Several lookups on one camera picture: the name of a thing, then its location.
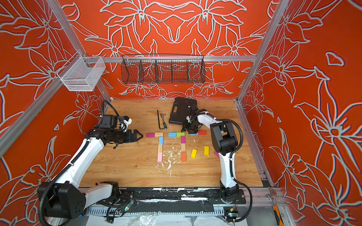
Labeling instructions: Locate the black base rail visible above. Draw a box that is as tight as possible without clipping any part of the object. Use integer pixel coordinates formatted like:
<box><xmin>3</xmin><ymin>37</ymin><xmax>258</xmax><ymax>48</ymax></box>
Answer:
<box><xmin>119</xmin><ymin>187</ymin><xmax>246</xmax><ymax>204</ymax></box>

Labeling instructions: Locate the pink block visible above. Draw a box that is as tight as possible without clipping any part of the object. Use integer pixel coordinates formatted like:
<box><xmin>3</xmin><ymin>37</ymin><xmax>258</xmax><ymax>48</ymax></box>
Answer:
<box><xmin>157</xmin><ymin>153</ymin><xmax>163</xmax><ymax>163</ymax></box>

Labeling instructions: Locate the orange handled tool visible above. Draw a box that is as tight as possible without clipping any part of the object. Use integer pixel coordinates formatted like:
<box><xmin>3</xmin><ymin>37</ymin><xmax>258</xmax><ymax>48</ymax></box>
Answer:
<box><xmin>273</xmin><ymin>205</ymin><xmax>285</xmax><ymax>226</ymax></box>

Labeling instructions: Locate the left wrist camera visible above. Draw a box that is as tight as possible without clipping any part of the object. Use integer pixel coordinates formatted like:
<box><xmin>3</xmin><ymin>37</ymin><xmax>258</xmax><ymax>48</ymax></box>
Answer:
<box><xmin>119</xmin><ymin>116</ymin><xmax>132</xmax><ymax>131</ymax></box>

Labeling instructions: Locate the green block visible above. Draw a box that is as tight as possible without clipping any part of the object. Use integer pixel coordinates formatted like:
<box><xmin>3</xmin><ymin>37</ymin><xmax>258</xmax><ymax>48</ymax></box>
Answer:
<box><xmin>176</xmin><ymin>132</ymin><xmax>185</xmax><ymax>137</ymax></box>

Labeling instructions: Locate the black plastic tool case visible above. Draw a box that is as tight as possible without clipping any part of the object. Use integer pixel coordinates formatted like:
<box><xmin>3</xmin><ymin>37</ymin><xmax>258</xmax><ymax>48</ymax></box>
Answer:
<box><xmin>169</xmin><ymin>97</ymin><xmax>197</xmax><ymax>125</ymax></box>

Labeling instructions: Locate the yellow block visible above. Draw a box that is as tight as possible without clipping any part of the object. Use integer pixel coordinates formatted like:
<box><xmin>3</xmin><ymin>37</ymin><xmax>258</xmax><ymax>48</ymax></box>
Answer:
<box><xmin>191</xmin><ymin>149</ymin><xmax>197</xmax><ymax>159</ymax></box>
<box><xmin>204</xmin><ymin>146</ymin><xmax>209</xmax><ymax>156</ymax></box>

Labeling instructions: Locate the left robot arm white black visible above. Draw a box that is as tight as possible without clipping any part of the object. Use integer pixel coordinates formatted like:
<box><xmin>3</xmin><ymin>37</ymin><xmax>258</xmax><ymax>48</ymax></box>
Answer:
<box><xmin>37</xmin><ymin>112</ymin><xmax>143</xmax><ymax>226</ymax></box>

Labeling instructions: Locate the black wire basket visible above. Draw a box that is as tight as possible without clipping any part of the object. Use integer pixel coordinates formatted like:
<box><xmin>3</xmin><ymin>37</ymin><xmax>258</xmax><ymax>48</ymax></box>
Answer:
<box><xmin>121</xmin><ymin>54</ymin><xmax>206</xmax><ymax>85</ymax></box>

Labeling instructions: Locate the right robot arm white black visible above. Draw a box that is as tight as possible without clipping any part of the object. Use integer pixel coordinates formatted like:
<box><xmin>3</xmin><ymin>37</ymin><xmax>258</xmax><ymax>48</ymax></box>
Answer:
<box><xmin>182</xmin><ymin>105</ymin><xmax>253</xmax><ymax>224</ymax></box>

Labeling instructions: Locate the black hex key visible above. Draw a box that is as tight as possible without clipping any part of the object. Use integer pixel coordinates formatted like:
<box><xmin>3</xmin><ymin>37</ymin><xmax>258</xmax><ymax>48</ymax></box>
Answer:
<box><xmin>157</xmin><ymin>109</ymin><xmax>165</xmax><ymax>130</ymax></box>

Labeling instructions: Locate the natural wood block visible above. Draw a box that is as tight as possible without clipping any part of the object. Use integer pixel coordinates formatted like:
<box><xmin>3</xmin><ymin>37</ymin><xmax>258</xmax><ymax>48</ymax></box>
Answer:
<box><xmin>155</xmin><ymin>132</ymin><xmax>164</xmax><ymax>137</ymax></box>
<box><xmin>181</xmin><ymin>143</ymin><xmax>186</xmax><ymax>152</ymax></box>
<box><xmin>157</xmin><ymin>144</ymin><xmax>163</xmax><ymax>154</ymax></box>

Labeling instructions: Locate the orange block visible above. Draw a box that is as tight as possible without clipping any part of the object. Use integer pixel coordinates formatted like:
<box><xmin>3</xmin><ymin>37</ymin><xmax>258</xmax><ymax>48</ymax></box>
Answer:
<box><xmin>182</xmin><ymin>152</ymin><xmax>187</xmax><ymax>162</ymax></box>

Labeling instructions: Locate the white wire basket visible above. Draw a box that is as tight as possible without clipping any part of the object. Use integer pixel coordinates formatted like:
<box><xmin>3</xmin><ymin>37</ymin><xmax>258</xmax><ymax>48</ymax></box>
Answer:
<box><xmin>57</xmin><ymin>57</ymin><xmax>106</xmax><ymax>92</ymax></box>

